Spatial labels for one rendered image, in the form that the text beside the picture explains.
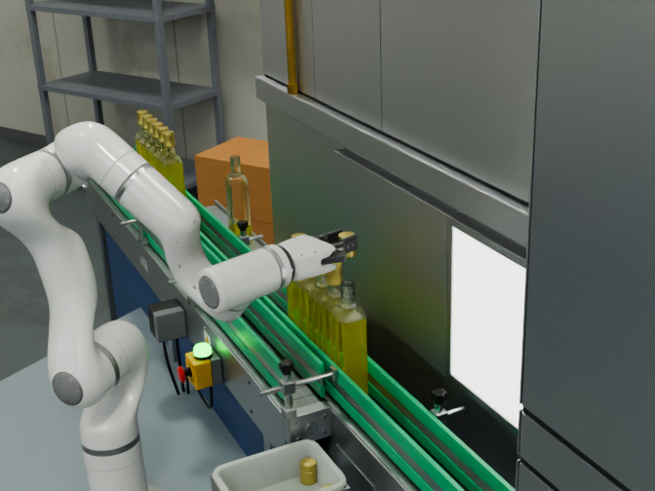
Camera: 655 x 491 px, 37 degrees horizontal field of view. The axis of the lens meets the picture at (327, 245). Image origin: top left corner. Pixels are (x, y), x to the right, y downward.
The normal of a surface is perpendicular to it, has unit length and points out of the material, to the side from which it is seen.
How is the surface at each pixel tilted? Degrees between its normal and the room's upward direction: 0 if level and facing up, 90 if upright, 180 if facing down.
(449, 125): 90
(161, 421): 0
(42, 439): 0
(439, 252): 90
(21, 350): 0
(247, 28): 90
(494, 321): 90
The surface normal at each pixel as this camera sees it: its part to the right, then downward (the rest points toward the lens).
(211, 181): -0.53, 0.35
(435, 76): -0.90, 0.20
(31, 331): -0.04, -0.92
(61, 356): -0.41, -0.13
